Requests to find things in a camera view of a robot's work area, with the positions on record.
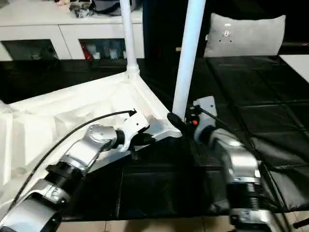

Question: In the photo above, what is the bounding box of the white plastic table top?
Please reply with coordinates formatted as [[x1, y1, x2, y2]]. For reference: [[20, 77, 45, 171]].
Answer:
[[0, 71, 183, 214]]

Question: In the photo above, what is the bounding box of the black work mat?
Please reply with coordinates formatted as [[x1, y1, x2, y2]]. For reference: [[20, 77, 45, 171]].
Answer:
[[0, 54, 309, 222]]

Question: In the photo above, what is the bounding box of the black cabinet with yellow label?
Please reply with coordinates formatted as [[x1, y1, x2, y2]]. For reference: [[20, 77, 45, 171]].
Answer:
[[141, 0, 213, 61]]

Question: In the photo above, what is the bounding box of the white plastic table leg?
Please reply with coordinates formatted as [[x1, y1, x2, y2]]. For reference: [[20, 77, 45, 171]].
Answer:
[[172, 0, 207, 119], [119, 0, 141, 80]]

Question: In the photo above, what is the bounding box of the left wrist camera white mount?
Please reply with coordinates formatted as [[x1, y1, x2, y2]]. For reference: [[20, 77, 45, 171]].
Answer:
[[119, 113, 150, 153]]

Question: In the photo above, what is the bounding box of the dark clutter on cabinet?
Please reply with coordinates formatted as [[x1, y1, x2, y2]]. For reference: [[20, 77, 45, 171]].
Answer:
[[69, 3, 97, 19]]

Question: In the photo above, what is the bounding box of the white glass-door cabinet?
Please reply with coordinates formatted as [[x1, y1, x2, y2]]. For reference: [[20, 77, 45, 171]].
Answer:
[[0, 3, 146, 61]]

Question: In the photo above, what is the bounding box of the black table frame leg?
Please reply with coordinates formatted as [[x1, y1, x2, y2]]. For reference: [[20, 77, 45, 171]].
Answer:
[[293, 217, 309, 230]]

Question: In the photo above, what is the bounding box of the grey helmet on cabinet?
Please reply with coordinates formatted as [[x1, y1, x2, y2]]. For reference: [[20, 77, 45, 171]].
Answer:
[[90, 0, 136, 17]]

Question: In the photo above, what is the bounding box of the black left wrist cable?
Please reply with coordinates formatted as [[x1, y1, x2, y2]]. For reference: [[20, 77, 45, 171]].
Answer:
[[6, 108, 138, 211]]

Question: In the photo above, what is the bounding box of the white flat board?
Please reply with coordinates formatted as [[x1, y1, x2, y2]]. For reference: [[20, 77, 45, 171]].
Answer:
[[279, 54, 309, 85]]

